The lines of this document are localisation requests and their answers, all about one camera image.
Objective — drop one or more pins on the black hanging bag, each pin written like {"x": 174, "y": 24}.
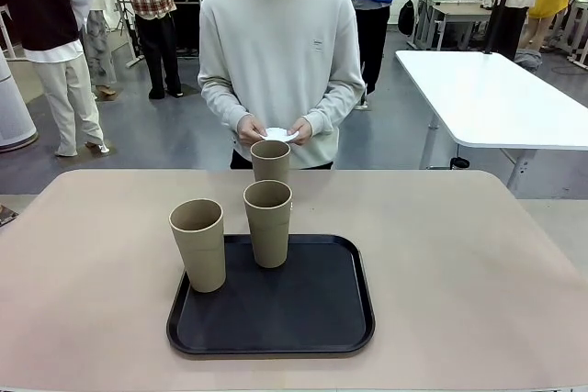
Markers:
{"x": 406, "y": 18}

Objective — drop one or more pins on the person in cream sweater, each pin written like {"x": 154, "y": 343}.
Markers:
{"x": 280, "y": 43}

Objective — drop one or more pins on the person's left hand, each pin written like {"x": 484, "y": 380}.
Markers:
{"x": 303, "y": 131}

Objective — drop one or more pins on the grey background work desk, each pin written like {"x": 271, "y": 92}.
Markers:
{"x": 455, "y": 11}

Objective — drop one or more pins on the white scalloped paper coaster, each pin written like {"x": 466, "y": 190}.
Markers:
{"x": 278, "y": 133}

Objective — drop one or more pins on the grey cloth heap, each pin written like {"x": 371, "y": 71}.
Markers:
{"x": 528, "y": 60}

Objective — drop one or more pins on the person in patterned skirt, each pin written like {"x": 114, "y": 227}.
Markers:
{"x": 98, "y": 43}

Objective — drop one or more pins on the large white table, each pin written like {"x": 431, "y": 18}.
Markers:
{"x": 482, "y": 98}

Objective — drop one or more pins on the person's left forearm cream sleeve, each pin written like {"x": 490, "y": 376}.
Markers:
{"x": 337, "y": 105}

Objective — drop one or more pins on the brown patterned floor item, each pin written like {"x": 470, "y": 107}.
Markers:
{"x": 7, "y": 216}

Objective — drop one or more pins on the tall beige paper cup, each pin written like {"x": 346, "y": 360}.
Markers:
{"x": 271, "y": 167}
{"x": 202, "y": 254}
{"x": 268, "y": 236}

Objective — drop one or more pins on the black plastic serving tray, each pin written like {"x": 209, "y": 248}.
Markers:
{"x": 275, "y": 318}

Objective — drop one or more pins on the person's right hand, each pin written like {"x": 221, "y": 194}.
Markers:
{"x": 248, "y": 130}

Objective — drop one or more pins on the person's right forearm cream sleeve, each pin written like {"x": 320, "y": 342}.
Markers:
{"x": 220, "y": 105}

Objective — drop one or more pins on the white cylindrical air purifier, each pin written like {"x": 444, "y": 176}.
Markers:
{"x": 11, "y": 112}

